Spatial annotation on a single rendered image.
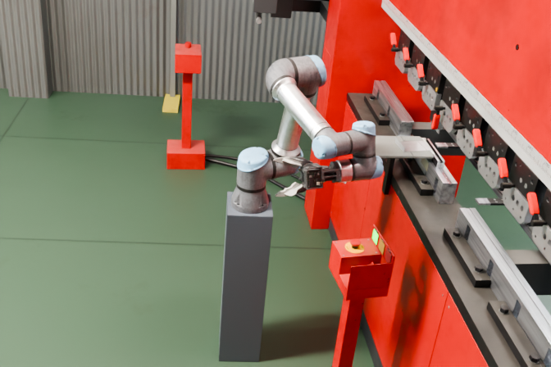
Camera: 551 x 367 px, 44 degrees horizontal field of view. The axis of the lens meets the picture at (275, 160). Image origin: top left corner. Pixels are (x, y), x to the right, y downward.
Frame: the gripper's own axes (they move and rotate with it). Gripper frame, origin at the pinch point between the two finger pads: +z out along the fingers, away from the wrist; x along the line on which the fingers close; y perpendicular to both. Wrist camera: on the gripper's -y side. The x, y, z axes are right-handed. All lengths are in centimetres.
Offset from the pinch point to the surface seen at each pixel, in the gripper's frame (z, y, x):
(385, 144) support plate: -59, -48, 4
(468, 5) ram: -76, -12, -51
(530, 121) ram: -67, 37, -17
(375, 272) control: -35, -4, 39
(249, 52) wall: -63, -324, -23
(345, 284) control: -26, -9, 45
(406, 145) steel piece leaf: -67, -46, 4
